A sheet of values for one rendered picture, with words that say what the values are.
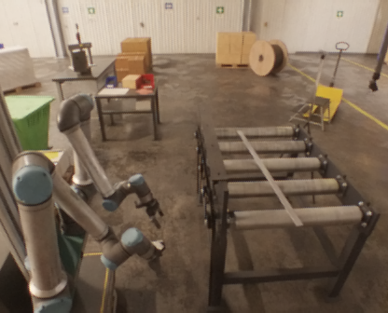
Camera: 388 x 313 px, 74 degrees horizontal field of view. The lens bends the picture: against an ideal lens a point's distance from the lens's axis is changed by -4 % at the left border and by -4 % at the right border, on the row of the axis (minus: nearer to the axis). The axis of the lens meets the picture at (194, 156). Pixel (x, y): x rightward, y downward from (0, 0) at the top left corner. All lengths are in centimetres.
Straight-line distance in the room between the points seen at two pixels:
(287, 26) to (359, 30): 321
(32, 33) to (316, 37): 1172
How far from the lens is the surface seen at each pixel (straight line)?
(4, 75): 808
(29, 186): 98
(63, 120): 150
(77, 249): 183
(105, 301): 205
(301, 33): 1288
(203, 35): 1188
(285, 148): 248
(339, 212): 186
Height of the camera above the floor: 202
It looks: 31 degrees down
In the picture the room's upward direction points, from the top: straight up
